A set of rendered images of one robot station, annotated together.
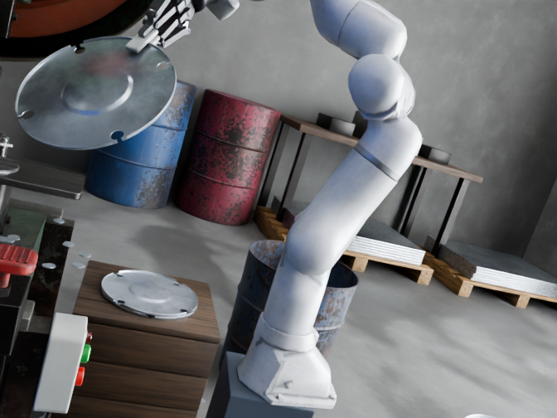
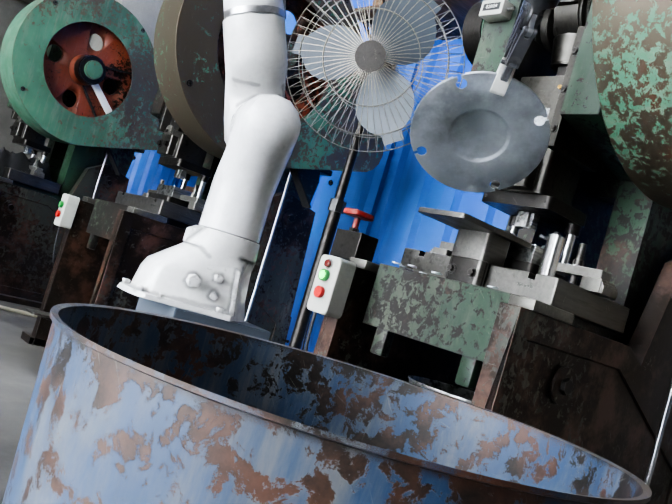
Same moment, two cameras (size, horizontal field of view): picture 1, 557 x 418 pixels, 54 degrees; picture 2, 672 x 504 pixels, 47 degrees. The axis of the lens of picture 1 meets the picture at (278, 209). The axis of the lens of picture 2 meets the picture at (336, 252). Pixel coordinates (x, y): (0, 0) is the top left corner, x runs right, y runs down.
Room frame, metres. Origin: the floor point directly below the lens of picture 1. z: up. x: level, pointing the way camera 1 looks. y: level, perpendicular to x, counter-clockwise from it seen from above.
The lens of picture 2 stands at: (2.44, -0.37, 0.54)
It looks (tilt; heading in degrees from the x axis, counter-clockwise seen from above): 3 degrees up; 160
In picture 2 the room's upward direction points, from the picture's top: 17 degrees clockwise
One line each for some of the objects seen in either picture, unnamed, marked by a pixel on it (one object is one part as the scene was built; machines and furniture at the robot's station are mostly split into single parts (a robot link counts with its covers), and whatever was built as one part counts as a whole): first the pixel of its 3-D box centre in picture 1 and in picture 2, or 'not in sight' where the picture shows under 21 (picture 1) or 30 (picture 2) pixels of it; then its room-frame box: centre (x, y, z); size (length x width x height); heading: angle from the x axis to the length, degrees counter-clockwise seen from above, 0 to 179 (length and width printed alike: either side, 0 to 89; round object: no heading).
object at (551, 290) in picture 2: not in sight; (509, 288); (0.87, 0.64, 0.68); 0.45 x 0.30 x 0.06; 20
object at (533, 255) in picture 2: not in sight; (517, 254); (0.87, 0.63, 0.76); 0.15 x 0.09 x 0.05; 20
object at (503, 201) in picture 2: not in sight; (532, 213); (0.86, 0.64, 0.86); 0.20 x 0.16 x 0.05; 20
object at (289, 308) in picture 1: (305, 264); (253, 165); (1.13, -0.09, 0.71); 0.18 x 0.11 x 0.25; 177
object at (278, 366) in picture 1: (295, 354); (195, 266); (1.10, -0.13, 0.52); 0.22 x 0.19 x 0.14; 102
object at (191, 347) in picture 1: (136, 347); not in sight; (1.54, 0.29, 0.18); 0.40 x 0.38 x 0.35; 107
